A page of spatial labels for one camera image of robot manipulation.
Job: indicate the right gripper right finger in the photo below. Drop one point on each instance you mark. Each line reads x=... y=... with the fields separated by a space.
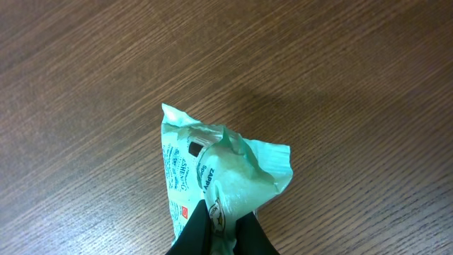
x=251 y=239

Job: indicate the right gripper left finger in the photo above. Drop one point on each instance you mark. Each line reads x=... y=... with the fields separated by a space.
x=195 y=238

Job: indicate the green white snack pack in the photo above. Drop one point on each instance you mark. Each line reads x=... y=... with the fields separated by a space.
x=234 y=175

